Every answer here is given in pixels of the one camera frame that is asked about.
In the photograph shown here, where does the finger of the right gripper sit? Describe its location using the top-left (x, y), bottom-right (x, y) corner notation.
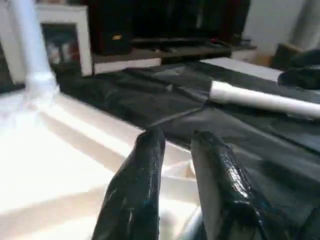
top-left (277, 65), bottom-right (320, 92)
top-left (290, 48), bottom-right (320, 69)

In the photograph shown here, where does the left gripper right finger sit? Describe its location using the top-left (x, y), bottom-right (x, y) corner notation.
top-left (190, 130), bottom-right (302, 240)

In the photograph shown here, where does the white drawer unit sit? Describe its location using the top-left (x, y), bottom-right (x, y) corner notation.
top-left (92, 50), bottom-right (165, 77)

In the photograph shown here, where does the white glass door cabinet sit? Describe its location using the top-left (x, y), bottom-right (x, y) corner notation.
top-left (34, 4), bottom-right (94, 79)

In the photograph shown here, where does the white plastic table top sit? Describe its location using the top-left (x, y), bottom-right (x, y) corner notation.
top-left (0, 72), bottom-right (202, 240)

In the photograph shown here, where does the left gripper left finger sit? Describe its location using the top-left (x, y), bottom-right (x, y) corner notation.
top-left (92, 127), bottom-right (167, 240)

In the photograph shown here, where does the white plastic table leg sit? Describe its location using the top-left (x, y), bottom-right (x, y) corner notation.
top-left (9, 0), bottom-right (60, 99)
top-left (208, 80), bottom-right (320, 121)

